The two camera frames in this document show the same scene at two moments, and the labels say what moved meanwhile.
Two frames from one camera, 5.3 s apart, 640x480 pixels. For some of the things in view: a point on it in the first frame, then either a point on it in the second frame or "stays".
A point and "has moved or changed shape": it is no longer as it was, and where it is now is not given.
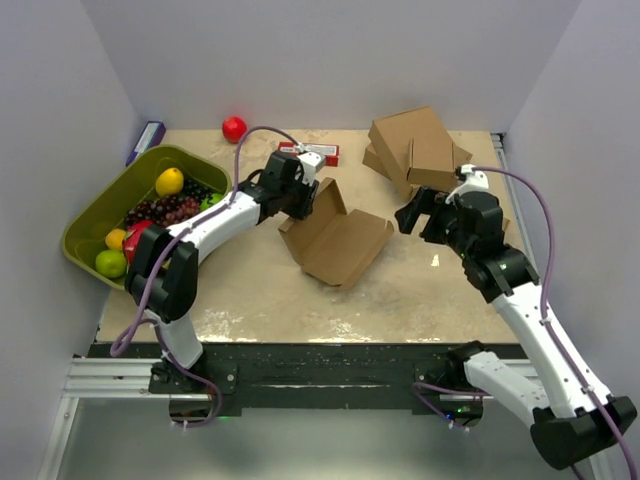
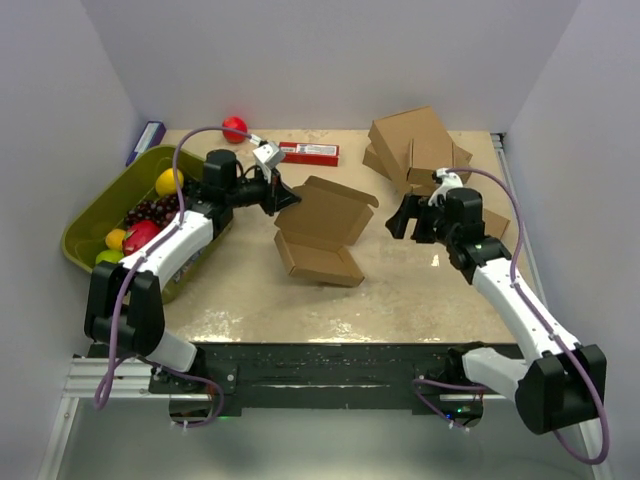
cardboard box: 331,244 has moved or changed shape
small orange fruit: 114,239 stays
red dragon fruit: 131,240 stays
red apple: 233,129 stays
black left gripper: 306,208 → 284,197
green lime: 110,263 stays
